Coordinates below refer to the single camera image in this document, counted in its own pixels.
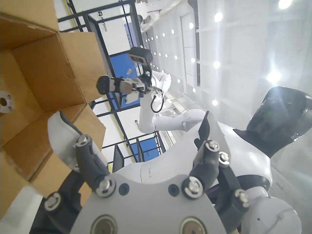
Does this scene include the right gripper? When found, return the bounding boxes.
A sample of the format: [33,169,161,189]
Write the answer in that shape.
[96,75,151,104]

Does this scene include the black cable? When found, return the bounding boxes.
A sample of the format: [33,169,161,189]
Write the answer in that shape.
[150,93,165,113]

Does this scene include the large brown cardboard carton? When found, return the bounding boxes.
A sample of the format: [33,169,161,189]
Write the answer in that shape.
[0,0,108,221]

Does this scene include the robot body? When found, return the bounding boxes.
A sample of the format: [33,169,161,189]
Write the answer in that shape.
[113,86,312,197]

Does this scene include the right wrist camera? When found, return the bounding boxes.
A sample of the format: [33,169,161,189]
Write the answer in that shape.
[128,47,153,76]

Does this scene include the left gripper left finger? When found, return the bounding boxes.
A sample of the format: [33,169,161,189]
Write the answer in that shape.
[44,111,117,212]

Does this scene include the blue white partition panels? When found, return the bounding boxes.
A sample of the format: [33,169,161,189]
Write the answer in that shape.
[55,0,166,171]

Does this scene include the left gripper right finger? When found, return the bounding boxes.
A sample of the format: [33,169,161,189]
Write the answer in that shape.
[182,111,251,221]

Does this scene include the metal flange ring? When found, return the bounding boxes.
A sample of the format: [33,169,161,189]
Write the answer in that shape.
[0,91,13,114]

